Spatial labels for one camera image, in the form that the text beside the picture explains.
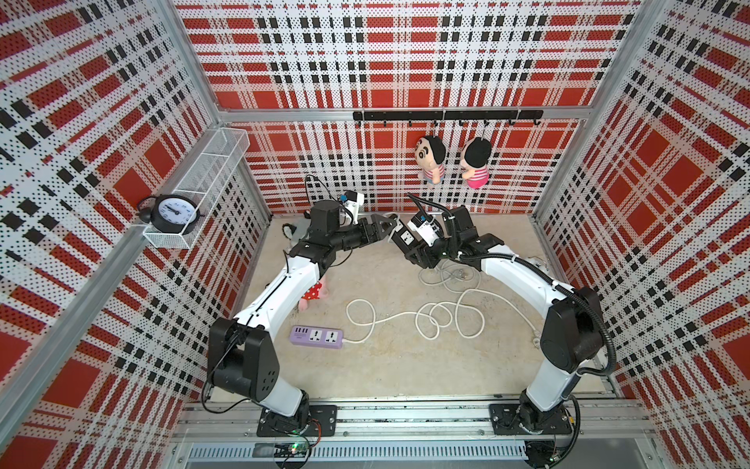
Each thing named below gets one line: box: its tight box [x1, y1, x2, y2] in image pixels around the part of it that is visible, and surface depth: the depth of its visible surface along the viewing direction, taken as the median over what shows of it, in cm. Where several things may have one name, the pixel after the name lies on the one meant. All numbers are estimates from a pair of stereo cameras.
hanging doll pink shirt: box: [459, 136, 492, 190], surface depth 98 cm
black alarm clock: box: [135, 194, 205, 235], surface depth 64 cm
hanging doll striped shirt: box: [415, 134, 447, 185], surface depth 95 cm
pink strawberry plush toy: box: [298, 279, 330, 312], surface depth 95 cm
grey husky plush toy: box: [281, 222, 297, 241], surface depth 90 cm
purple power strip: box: [289, 325, 345, 349], surface depth 88 cm
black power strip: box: [390, 217, 420, 255], surface depth 84 cm
